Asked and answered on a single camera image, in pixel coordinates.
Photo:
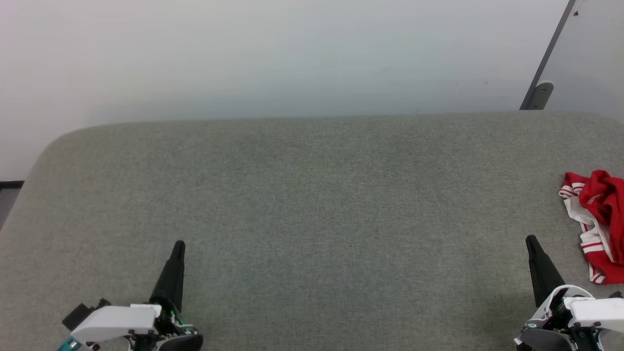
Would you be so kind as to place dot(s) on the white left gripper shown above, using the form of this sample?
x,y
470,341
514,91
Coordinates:
x,y
117,321

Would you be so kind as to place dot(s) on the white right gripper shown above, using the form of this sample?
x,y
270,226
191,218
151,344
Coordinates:
x,y
599,312

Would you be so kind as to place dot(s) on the red and white jersey shirt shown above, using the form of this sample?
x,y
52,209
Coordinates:
x,y
604,195

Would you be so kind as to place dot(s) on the black baseboard strip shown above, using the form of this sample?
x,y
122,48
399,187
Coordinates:
x,y
10,185

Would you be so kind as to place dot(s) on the grey framed partition panel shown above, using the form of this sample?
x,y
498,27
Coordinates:
x,y
590,48

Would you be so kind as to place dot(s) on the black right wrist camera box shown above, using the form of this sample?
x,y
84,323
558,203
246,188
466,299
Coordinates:
x,y
617,295

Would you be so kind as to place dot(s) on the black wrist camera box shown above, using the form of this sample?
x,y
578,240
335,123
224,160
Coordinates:
x,y
78,314
617,295

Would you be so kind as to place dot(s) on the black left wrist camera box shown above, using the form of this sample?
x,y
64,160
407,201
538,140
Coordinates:
x,y
78,314

